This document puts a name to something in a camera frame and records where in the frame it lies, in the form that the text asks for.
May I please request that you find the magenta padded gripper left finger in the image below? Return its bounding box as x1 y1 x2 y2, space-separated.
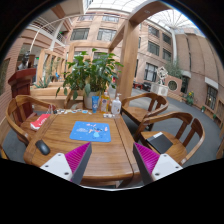
41 142 92 185

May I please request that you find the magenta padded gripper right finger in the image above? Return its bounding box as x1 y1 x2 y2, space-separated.
133 143 182 184

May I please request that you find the blue mouse pad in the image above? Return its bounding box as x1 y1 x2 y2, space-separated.
70 121 111 143

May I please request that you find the black computer mouse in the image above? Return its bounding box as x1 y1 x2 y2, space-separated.
35 140 50 155

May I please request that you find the black notebook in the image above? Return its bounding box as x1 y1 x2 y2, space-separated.
146 132 173 154

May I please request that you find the right near wooden chair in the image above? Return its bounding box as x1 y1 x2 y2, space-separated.
134 111 205 165

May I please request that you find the wooden chair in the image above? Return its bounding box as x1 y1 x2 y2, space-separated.
64 90 84 109
134 111 205 165
6 95 56 145
122 92 169 125

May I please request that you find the red and white package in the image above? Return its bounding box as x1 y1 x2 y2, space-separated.
30 114 49 131

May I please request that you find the right far wooden chair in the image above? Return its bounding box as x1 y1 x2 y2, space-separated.
122 92 169 125

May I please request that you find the blue tube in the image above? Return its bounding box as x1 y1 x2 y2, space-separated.
92 96 99 113

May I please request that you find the white pump bottle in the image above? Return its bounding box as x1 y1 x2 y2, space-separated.
111 94 121 115

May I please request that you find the yellow bottle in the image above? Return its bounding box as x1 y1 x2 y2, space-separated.
100 92 110 113

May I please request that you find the left wooden chair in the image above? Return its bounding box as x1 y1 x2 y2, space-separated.
6 95 56 145

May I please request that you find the green potted plant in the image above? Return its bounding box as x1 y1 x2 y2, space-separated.
56 51 123 109

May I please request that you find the dark red wooden podium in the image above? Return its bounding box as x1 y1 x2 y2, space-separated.
7 67 38 118

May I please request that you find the wooden pillar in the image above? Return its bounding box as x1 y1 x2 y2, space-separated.
108 0 169 100

